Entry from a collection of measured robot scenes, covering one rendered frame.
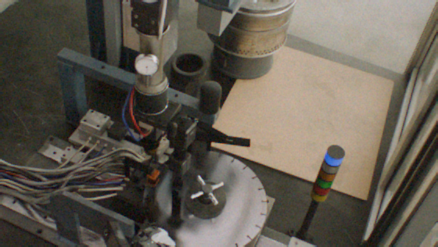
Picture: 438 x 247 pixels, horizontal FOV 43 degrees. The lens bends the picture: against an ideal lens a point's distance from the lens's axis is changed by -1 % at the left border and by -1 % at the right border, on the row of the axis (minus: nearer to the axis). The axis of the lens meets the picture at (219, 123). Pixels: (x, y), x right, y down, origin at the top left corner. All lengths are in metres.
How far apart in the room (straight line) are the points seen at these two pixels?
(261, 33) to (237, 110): 0.29
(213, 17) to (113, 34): 0.54
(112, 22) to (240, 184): 0.72
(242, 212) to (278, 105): 0.64
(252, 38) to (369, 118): 0.52
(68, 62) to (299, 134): 0.80
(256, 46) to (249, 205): 0.64
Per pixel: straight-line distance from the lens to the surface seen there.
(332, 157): 1.39
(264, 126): 1.96
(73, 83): 1.78
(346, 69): 2.25
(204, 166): 1.57
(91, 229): 1.69
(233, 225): 1.48
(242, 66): 2.05
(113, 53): 2.00
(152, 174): 1.53
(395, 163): 1.77
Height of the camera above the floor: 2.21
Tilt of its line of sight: 49 degrees down
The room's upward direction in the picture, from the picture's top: 8 degrees clockwise
